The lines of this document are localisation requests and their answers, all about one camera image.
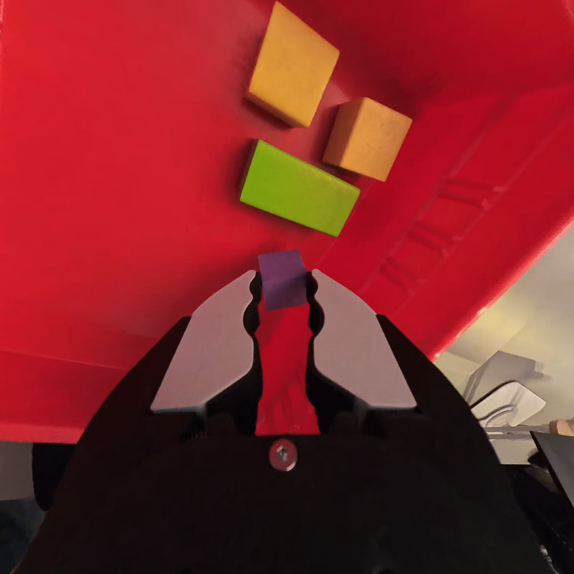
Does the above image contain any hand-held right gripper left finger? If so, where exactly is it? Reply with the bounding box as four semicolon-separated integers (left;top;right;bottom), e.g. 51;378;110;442
150;269;263;427

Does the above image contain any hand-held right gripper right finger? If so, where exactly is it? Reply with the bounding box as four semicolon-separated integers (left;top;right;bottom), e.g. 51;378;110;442
305;268;418;427

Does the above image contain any purple wooden block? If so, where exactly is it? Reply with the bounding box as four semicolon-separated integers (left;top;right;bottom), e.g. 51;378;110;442
258;250;310;312

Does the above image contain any long green wooden block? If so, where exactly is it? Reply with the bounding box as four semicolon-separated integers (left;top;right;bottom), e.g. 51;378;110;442
239;139;361;238

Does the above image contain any red plastic bin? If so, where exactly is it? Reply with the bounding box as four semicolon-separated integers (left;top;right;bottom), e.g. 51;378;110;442
0;0;574;444

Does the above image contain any yellow wooden cube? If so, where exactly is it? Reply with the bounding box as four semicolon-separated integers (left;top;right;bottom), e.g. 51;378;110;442
322;97;413;183

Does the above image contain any orange wooden block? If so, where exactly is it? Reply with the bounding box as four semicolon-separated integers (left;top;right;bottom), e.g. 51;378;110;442
245;1;341;129

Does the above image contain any black mesh pad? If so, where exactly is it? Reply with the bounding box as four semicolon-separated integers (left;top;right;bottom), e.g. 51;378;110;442
31;442;79;512

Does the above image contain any dark display board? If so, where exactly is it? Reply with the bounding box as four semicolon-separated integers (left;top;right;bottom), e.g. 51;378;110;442
531;430;574;494

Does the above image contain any person's lap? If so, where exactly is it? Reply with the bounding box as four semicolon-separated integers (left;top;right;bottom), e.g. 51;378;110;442
0;493;48;574

